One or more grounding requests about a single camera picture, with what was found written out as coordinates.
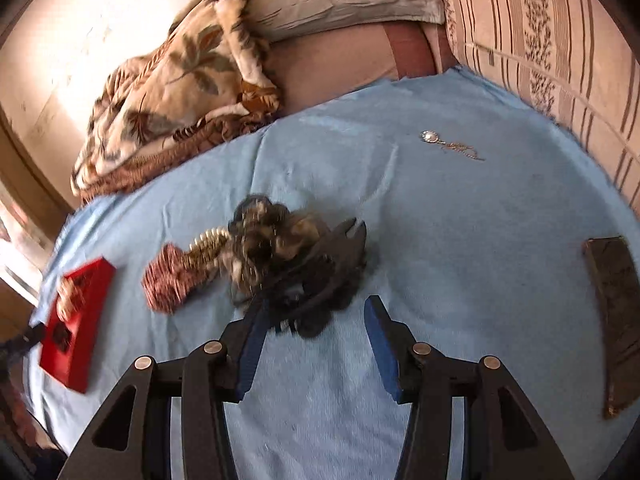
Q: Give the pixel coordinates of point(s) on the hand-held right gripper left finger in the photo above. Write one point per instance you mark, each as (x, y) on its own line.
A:
(250, 355)

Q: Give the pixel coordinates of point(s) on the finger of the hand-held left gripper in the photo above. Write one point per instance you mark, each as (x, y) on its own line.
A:
(31, 335)

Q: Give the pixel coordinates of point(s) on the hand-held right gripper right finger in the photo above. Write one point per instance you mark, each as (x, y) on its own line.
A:
(382, 355)

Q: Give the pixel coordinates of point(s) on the black dotted mesh scrunchie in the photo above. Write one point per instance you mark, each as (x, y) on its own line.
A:
(315, 322)

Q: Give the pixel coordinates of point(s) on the red cardboard box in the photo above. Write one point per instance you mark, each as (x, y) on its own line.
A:
(95, 280)

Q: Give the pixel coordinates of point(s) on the black hair comb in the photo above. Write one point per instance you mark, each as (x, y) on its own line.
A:
(335, 260)

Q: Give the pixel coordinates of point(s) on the red checked scrunchie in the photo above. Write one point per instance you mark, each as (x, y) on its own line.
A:
(167, 280)

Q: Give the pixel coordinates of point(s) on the grey mesh dotted scrunchie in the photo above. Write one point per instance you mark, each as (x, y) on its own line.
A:
(265, 240)

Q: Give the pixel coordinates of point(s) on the dark red beaded scrunchie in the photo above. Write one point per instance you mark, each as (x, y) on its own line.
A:
(61, 336)

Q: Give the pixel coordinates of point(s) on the blue cloth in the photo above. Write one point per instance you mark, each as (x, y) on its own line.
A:
(450, 240)

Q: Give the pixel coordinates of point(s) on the brown ruffled blanket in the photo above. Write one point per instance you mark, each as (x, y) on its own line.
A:
(165, 162)

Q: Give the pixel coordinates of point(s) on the dark patterned rectangular case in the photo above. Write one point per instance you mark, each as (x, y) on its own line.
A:
(617, 320)

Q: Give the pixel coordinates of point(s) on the leaf print blanket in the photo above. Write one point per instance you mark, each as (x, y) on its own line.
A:
(190, 70)

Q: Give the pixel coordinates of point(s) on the striped pink pillow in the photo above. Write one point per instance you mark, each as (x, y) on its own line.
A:
(340, 65)

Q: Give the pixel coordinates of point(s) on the grey pillow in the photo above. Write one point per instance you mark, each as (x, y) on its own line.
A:
(340, 0)

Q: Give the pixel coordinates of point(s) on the striped floral cushion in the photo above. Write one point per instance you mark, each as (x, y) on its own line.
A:
(545, 35)

